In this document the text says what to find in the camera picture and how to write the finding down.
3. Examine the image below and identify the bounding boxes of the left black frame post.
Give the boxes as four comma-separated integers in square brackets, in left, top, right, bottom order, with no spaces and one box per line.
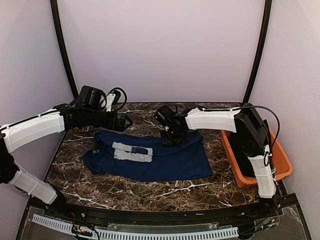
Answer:
[50,0,79,99]

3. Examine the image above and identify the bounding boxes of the black frame post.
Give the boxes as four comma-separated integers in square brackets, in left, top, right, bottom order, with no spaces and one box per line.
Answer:
[50,0,79,99]
[242,0,273,104]

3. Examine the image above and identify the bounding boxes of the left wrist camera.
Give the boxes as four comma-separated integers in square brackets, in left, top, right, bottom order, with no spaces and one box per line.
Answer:
[104,87,128,112]

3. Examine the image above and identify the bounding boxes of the orange plastic basket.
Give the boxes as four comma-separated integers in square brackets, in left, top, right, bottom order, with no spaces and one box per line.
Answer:
[220,130,293,188]

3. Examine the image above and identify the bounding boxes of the black brooch box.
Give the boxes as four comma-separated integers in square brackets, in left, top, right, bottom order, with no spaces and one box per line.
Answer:
[168,105,178,114]

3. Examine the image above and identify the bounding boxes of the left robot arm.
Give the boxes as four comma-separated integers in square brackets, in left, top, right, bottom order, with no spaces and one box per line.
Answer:
[0,85,133,218]

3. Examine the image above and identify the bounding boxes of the blue printed t-shirt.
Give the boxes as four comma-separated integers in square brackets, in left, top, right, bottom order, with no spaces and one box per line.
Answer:
[82,130,213,182]

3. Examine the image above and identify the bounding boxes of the right black frame post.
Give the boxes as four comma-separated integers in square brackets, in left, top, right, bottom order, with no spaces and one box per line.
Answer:
[242,0,273,104]

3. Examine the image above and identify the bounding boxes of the black garment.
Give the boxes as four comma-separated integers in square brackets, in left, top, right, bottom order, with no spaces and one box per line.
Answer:
[229,120,270,178]

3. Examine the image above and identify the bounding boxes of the black front rail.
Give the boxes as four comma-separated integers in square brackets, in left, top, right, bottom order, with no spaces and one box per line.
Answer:
[23,195,285,227]

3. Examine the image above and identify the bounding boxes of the white slotted cable duct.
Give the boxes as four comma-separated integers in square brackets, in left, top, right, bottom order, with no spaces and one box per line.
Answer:
[31,214,239,240]

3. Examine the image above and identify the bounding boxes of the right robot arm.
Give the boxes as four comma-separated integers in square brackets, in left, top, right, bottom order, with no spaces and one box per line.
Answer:
[154,103,277,217]

